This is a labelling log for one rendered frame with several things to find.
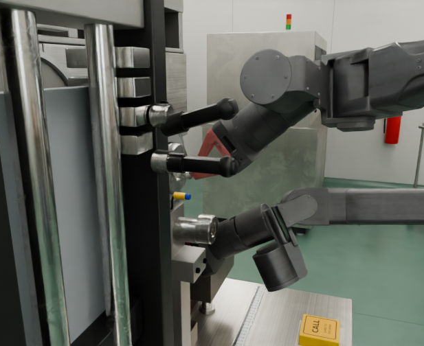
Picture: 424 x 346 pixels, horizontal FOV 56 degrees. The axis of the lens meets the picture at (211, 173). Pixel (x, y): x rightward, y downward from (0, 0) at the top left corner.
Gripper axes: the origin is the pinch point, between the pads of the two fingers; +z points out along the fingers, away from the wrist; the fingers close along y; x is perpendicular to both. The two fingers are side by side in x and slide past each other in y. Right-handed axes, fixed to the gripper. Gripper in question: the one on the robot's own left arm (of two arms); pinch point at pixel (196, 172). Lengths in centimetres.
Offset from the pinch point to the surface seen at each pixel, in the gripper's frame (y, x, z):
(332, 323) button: 18.9, -37.8, 5.7
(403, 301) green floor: 193, -134, 35
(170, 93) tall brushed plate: 75, 29, 27
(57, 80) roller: -19.7, 14.0, -3.9
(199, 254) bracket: -2.3, -9.5, 6.4
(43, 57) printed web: -21.8, 15.2, -5.6
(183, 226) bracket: -3.9, -4.8, 4.8
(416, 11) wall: 452, 5, -101
